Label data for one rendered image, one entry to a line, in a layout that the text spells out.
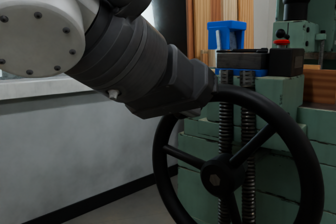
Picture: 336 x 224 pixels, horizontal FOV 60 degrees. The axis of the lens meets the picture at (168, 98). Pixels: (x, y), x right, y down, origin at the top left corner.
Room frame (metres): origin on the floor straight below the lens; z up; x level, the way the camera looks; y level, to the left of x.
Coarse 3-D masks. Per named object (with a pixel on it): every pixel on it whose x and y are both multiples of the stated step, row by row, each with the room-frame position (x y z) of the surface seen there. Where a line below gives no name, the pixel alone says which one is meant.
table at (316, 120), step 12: (204, 108) 0.66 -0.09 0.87; (300, 108) 0.53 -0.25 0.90; (312, 108) 0.52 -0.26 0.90; (324, 108) 0.52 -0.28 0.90; (204, 120) 0.55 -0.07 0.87; (300, 120) 0.53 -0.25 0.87; (312, 120) 0.52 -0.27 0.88; (324, 120) 0.51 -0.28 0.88; (204, 132) 0.55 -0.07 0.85; (216, 132) 0.53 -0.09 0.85; (240, 132) 0.50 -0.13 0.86; (276, 132) 0.47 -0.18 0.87; (312, 132) 0.52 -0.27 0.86; (324, 132) 0.51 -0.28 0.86; (264, 144) 0.48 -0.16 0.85; (276, 144) 0.46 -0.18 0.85
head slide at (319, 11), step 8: (280, 0) 0.81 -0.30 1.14; (312, 0) 0.76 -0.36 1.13; (320, 0) 0.75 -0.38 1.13; (328, 0) 0.74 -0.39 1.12; (280, 8) 0.81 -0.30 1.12; (312, 8) 0.76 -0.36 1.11; (320, 8) 0.75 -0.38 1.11; (328, 8) 0.74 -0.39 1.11; (280, 16) 0.81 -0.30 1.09; (312, 16) 0.76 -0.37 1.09; (320, 16) 0.75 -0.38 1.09; (328, 16) 0.74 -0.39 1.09; (320, 24) 0.75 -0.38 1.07; (328, 24) 0.73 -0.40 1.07; (328, 32) 0.73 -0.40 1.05; (328, 40) 0.73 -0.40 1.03; (328, 48) 0.73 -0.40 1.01
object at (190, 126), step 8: (184, 120) 0.70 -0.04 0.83; (192, 120) 0.68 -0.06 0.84; (184, 128) 0.70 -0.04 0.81; (192, 128) 0.68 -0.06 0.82; (200, 136) 0.67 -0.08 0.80; (208, 136) 0.65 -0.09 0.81; (240, 144) 0.60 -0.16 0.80; (312, 144) 0.52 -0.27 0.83; (320, 144) 0.51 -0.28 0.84; (328, 144) 0.50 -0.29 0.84; (272, 152) 0.56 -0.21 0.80; (280, 152) 0.55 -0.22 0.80; (288, 152) 0.54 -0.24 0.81; (320, 152) 0.51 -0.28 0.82; (328, 152) 0.50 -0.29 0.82; (320, 160) 0.51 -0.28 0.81; (328, 160) 0.50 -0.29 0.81
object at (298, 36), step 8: (280, 24) 0.67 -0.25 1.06; (288, 24) 0.66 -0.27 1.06; (296, 24) 0.65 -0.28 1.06; (304, 24) 0.64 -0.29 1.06; (312, 24) 0.70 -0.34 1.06; (272, 32) 0.69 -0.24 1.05; (288, 32) 0.66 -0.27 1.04; (296, 32) 0.65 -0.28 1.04; (304, 32) 0.65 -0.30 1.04; (312, 32) 0.70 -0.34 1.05; (272, 40) 0.68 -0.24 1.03; (296, 40) 0.65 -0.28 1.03; (304, 40) 0.65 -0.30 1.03; (312, 40) 0.71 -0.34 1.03; (304, 48) 0.65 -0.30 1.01; (312, 48) 0.71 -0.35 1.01
